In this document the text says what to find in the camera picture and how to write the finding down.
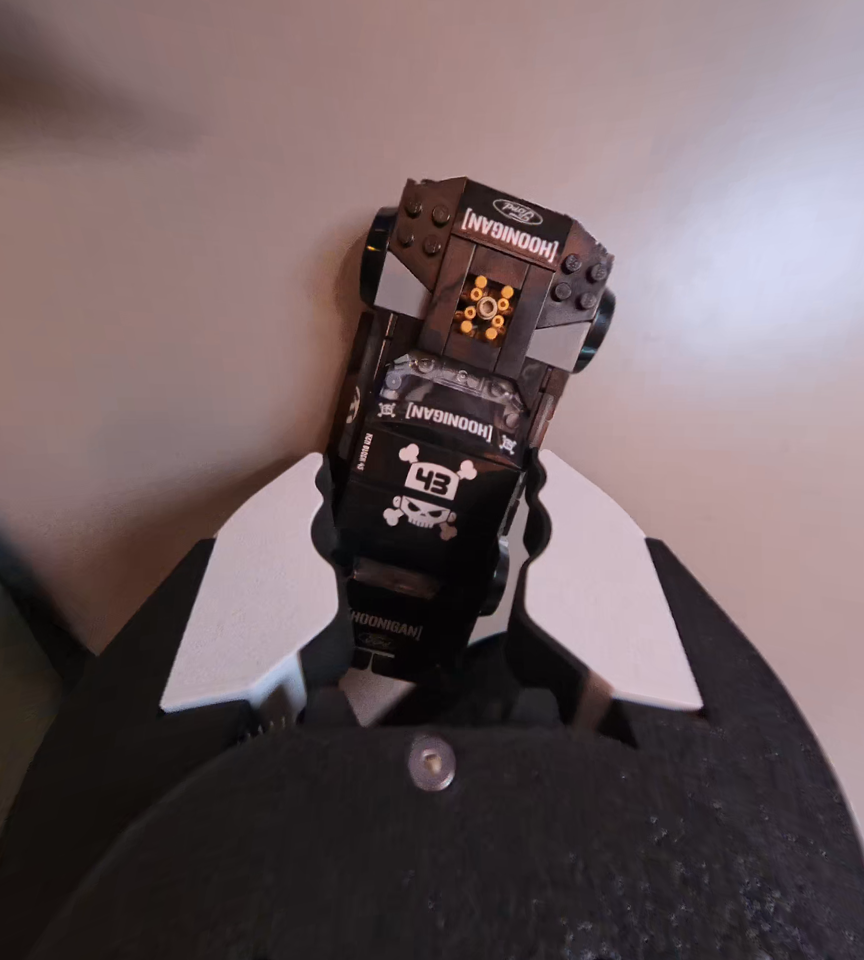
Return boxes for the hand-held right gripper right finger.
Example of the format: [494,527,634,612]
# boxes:
[515,447,703,732]

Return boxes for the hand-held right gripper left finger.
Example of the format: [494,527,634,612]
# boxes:
[162,450,355,718]

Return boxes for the black lego car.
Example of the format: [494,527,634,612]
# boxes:
[327,176,617,684]

